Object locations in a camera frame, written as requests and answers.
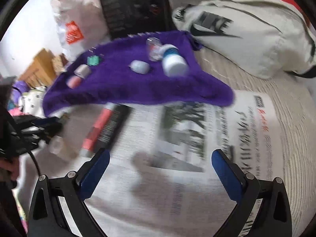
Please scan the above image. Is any white tape roll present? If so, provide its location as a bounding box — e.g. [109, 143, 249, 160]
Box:
[48, 135, 77, 162]

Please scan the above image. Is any pink eraser block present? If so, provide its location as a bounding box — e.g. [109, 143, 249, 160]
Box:
[67, 75, 82, 89]

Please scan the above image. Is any white charger cube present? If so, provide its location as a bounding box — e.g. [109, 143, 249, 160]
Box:
[74, 64, 91, 79]

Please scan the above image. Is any teal binder clip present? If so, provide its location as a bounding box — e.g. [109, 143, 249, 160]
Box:
[86, 47, 104, 66]

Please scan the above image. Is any clear plastic bottle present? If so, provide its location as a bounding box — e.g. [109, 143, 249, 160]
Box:
[146, 37, 162, 62]

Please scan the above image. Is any white blue-label bottle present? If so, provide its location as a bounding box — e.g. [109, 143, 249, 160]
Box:
[161, 44, 189, 77]

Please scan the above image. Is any person's left hand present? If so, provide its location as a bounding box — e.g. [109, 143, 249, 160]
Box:
[0, 157, 19, 182]

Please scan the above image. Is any plush toy white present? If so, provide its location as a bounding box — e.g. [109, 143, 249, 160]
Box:
[18, 86, 46, 118]

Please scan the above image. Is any wooden headboard rack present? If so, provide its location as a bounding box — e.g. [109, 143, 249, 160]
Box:
[18, 49, 56, 88]

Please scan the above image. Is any brown patterned book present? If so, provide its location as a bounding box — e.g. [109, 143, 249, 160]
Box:
[51, 54, 68, 75]

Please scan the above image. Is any black flat remote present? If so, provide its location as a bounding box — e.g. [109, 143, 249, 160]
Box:
[93, 105, 132, 153]

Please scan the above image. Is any newspaper sheet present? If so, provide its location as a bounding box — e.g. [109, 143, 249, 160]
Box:
[28, 90, 292, 236]

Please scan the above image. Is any striped mattress cover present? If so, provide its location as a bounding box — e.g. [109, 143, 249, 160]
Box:
[195, 48, 315, 236]

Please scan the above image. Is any white Miniso shopping bag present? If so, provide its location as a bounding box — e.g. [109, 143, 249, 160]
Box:
[50, 0, 108, 61]

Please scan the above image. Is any purple fleece towel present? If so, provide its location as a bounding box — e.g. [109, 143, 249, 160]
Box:
[42, 31, 234, 116]

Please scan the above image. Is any black headset box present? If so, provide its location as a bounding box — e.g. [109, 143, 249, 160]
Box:
[100, 0, 170, 39]

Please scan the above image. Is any grey Nike bag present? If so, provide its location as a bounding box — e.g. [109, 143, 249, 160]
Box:
[169, 0, 315, 79]

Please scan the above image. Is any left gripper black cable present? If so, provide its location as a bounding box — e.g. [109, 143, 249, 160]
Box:
[27, 150, 41, 178]

